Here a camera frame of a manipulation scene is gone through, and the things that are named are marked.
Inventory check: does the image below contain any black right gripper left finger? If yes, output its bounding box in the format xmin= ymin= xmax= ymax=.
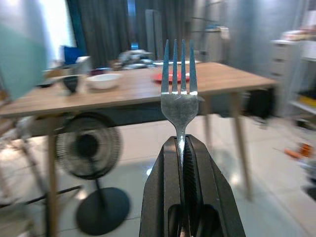
xmin=139 ymin=137 xmax=185 ymax=237

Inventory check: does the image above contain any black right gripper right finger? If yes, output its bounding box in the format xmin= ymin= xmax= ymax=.
xmin=182 ymin=134 xmax=246 ymax=237

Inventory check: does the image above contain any silver metal fork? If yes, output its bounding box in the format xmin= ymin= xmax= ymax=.
xmin=160 ymin=39 xmax=199 ymax=173

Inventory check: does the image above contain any black standing fan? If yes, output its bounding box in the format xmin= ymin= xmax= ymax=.
xmin=54 ymin=112 xmax=131 ymax=236

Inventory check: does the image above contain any orange hand tool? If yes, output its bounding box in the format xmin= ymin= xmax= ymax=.
xmin=273 ymin=142 xmax=311 ymax=160

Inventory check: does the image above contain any light wooden table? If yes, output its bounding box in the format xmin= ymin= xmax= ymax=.
xmin=0 ymin=61 xmax=278 ymax=237

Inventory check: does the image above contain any red plate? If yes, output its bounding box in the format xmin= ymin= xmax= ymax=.
xmin=151 ymin=71 xmax=192 ymax=83

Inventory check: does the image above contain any white ceramic bowl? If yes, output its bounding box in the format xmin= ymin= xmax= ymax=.
xmin=85 ymin=73 xmax=123 ymax=90

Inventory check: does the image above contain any yellow box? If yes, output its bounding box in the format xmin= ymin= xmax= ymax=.
xmin=299 ymin=95 xmax=316 ymax=108

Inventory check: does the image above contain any dark footed cup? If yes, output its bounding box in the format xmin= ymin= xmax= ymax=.
xmin=62 ymin=75 xmax=80 ymax=95

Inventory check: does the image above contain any white box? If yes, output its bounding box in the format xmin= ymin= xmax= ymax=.
xmin=75 ymin=56 xmax=92 ymax=92

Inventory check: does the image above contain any white drawer cabinet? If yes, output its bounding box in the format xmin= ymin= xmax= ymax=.
xmin=270 ymin=39 xmax=305 ymax=80

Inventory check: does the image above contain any grey upright panel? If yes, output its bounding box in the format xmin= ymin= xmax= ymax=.
xmin=145 ymin=9 xmax=164 ymax=62

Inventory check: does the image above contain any blue chair back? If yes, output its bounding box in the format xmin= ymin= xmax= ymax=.
xmin=63 ymin=45 xmax=86 ymax=65

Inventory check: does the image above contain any grey curtain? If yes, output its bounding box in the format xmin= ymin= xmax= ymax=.
xmin=66 ymin=0 xmax=196 ymax=69

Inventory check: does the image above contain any teal panel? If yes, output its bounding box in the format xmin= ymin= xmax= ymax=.
xmin=0 ymin=23 xmax=48 ymax=101

